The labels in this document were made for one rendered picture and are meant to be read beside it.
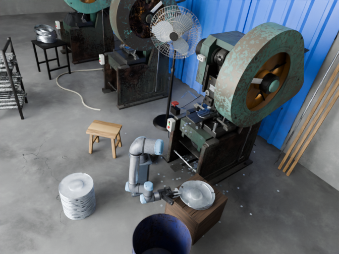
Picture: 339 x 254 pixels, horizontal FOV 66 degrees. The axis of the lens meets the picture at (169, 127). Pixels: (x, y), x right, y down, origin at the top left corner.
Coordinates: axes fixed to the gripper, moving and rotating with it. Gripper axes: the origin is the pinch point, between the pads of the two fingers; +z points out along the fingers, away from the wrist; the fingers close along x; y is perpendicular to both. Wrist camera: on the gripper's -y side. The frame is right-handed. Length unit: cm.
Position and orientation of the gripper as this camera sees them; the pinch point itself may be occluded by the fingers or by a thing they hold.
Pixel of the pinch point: (181, 193)
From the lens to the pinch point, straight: 231.0
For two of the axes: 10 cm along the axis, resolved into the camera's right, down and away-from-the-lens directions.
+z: 9.3, -0.8, 3.5
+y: -3.3, -6.0, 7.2
